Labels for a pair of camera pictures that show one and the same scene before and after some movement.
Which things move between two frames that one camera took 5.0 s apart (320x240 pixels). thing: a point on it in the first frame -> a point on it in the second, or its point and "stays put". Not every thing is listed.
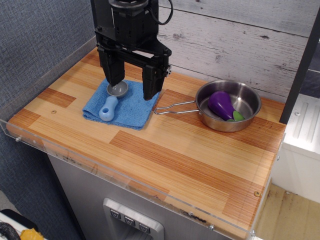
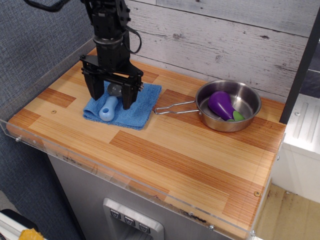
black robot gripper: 135,31 -> 112,64
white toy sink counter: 297,168 stays put
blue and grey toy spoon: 107,112 stays put
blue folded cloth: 132,110 stays put
